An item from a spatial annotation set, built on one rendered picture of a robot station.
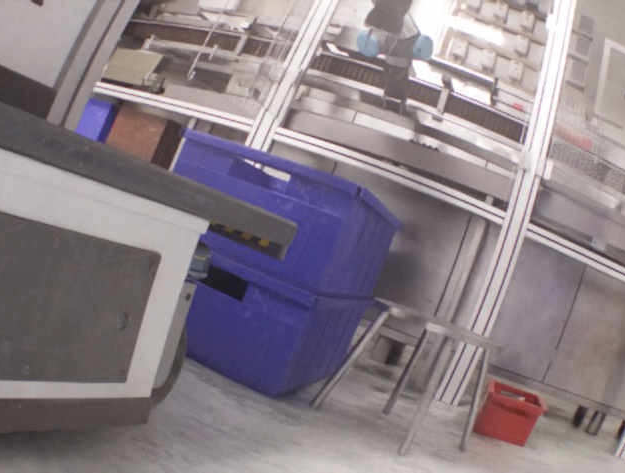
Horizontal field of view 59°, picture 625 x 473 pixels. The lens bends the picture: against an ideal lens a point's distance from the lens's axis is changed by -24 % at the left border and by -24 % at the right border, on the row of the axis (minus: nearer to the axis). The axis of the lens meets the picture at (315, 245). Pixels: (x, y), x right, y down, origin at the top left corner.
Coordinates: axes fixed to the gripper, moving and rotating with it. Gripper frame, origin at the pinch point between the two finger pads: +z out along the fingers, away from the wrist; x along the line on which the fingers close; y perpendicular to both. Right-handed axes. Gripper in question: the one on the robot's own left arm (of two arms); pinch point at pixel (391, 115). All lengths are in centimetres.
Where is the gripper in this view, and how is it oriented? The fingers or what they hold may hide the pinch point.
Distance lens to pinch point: 216.7
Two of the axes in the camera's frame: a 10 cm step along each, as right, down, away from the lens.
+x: -9.1, -3.1, 2.8
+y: 4.2, -6.0, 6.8
